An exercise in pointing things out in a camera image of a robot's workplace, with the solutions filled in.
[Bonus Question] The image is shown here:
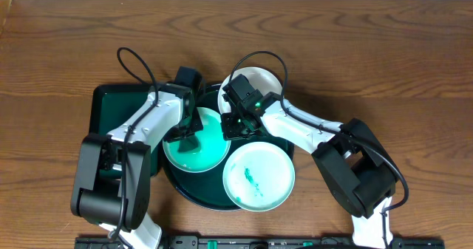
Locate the black round tray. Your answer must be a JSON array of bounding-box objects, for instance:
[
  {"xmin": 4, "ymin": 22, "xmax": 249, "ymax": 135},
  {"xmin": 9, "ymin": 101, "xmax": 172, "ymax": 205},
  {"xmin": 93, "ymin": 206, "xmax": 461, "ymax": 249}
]
[{"xmin": 160, "ymin": 81, "xmax": 296, "ymax": 212}]

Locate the white plate bottom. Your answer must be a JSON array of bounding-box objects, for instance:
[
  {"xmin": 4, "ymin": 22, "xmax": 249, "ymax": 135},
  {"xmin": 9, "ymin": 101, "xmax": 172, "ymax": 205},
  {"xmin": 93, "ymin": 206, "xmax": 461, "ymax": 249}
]
[{"xmin": 222, "ymin": 142, "xmax": 296, "ymax": 212}]

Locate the green yellow sponge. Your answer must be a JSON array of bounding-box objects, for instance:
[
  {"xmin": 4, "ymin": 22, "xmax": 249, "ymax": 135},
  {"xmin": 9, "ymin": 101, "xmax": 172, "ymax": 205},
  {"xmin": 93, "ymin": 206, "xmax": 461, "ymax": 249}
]
[{"xmin": 177, "ymin": 135, "xmax": 201, "ymax": 154}]

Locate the white plate top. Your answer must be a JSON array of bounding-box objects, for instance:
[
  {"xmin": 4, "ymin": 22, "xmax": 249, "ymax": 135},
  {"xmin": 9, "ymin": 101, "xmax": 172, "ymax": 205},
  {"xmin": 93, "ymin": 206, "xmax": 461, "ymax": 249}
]
[{"xmin": 217, "ymin": 66, "xmax": 282, "ymax": 114}]

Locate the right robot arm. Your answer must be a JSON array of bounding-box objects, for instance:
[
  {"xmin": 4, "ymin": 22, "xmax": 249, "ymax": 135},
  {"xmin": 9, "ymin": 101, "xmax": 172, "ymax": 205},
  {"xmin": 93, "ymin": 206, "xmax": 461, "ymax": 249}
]
[{"xmin": 221, "ymin": 74, "xmax": 402, "ymax": 248}]

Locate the white plate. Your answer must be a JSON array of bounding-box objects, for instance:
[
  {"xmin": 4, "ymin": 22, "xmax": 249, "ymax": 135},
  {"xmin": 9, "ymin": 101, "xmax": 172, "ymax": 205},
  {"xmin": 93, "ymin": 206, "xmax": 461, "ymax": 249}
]
[
  {"xmin": 217, "ymin": 66, "xmax": 282, "ymax": 114},
  {"xmin": 163, "ymin": 107, "xmax": 231, "ymax": 173},
  {"xmin": 222, "ymin": 142, "xmax": 296, "ymax": 212}
]

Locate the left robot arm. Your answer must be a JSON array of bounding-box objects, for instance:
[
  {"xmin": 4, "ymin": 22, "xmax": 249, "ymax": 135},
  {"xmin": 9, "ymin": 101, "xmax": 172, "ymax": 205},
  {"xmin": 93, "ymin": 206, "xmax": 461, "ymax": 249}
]
[{"xmin": 70, "ymin": 66, "xmax": 203, "ymax": 248}]

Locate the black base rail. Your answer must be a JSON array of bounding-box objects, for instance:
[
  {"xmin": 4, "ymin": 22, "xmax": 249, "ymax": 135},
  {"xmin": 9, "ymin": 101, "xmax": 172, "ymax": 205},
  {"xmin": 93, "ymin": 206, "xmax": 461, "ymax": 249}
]
[{"xmin": 74, "ymin": 236, "xmax": 445, "ymax": 249}]

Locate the black rectangular water tray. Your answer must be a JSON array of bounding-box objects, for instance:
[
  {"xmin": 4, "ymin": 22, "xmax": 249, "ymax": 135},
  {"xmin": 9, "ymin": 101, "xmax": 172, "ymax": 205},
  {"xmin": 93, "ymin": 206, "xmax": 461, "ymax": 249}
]
[{"xmin": 88, "ymin": 83, "xmax": 163, "ymax": 180}]

